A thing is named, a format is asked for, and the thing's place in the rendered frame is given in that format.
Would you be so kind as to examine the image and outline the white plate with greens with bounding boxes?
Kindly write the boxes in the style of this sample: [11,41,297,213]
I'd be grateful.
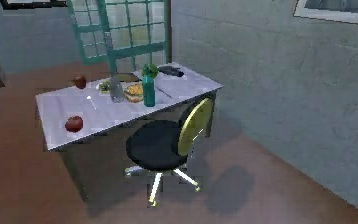
[95,79,111,94]

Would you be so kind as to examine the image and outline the black and yellow office chair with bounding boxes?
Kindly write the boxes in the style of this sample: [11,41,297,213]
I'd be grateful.
[124,96,216,208]

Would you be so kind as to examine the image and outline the silver spoon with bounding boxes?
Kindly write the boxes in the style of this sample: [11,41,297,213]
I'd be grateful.
[86,95,98,112]

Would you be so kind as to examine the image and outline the teal bottle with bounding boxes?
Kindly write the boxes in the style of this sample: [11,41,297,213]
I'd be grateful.
[142,74,157,108]

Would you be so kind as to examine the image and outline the green lettuce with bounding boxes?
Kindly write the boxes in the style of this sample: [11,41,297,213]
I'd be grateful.
[141,63,160,80]

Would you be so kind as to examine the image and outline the black remote control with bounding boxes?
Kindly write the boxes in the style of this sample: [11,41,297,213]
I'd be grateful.
[157,65,185,78]

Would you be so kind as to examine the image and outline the white table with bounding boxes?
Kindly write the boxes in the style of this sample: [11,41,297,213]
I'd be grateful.
[35,61,224,203]

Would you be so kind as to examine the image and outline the black framed window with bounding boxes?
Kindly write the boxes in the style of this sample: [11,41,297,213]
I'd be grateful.
[0,0,68,10]

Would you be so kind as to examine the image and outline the white framed picture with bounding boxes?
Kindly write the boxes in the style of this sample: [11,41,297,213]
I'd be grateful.
[292,0,358,26]

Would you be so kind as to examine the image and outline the clear grey bottle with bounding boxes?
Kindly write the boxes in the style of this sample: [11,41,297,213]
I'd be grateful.
[108,75,125,104]

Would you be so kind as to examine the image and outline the sandwich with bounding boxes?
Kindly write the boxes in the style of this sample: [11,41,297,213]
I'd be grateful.
[123,83,145,104]

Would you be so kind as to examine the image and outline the dark pencil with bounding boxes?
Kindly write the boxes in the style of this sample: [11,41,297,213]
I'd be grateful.
[155,85,173,100]

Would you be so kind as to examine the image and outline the dark yellow tray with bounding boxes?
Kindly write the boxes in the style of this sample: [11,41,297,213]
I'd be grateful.
[114,72,142,84]

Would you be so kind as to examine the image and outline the green framed glass door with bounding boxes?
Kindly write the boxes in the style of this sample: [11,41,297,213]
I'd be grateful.
[66,0,172,75]

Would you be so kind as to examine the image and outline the dark red apple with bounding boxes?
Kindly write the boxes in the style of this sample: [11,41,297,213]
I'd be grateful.
[73,75,88,90]

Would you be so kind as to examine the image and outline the red tomato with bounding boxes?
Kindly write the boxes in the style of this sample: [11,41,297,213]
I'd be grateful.
[64,115,84,133]

